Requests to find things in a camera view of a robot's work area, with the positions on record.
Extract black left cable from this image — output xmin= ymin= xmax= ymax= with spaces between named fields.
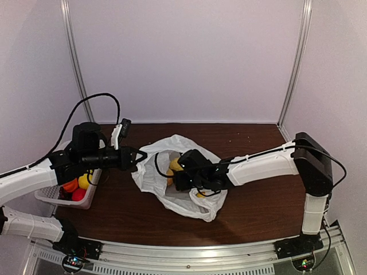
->
xmin=0 ymin=92 xmax=121 ymax=178

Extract circuit board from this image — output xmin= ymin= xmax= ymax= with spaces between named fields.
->
xmin=292 ymin=256 xmax=315 ymax=272
xmin=61 ymin=256 xmax=85 ymax=273

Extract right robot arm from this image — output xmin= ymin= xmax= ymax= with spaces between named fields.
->
xmin=173 ymin=132 xmax=333 ymax=258

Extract right aluminium frame post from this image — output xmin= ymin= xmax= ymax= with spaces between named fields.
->
xmin=277 ymin=0 xmax=313 ymax=128

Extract dark purple grapes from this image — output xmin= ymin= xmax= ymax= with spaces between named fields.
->
xmin=58 ymin=187 xmax=72 ymax=201

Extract left circuit board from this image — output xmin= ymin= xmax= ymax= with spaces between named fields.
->
xmin=61 ymin=256 xmax=85 ymax=273

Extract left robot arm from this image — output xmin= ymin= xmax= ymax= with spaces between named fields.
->
xmin=1 ymin=119 xmax=147 ymax=255

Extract aluminium frame post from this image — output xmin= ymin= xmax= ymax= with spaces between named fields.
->
xmin=277 ymin=0 xmax=313 ymax=128
xmin=60 ymin=0 xmax=96 ymax=127

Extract white perforated plastic basket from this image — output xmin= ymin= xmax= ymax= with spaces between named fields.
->
xmin=34 ymin=169 xmax=101 ymax=210

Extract right circuit board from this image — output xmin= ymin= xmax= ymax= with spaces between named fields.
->
xmin=292 ymin=256 xmax=315 ymax=272

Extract yellow fruit lower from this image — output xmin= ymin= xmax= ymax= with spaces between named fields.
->
xmin=78 ymin=174 xmax=92 ymax=190

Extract white plastic bag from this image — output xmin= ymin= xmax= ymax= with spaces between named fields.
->
xmin=131 ymin=134 xmax=228 ymax=222

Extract pale yellow bumpy fruit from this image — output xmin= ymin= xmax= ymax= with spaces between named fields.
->
xmin=169 ymin=158 xmax=183 ymax=171

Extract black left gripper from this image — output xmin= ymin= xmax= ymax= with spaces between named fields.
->
xmin=81 ymin=145 xmax=147 ymax=171

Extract left aluminium frame post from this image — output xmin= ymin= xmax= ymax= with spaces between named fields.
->
xmin=60 ymin=0 xmax=96 ymax=127

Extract red fruit lower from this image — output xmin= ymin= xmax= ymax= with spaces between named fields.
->
xmin=72 ymin=188 xmax=87 ymax=202

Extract front aluminium rail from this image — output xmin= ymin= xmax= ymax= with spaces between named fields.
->
xmin=21 ymin=226 xmax=354 ymax=274

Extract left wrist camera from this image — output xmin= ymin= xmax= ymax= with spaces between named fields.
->
xmin=110 ymin=118 xmax=131 ymax=150

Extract peach fruit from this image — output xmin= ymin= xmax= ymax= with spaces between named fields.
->
xmin=167 ymin=168 xmax=175 ymax=186

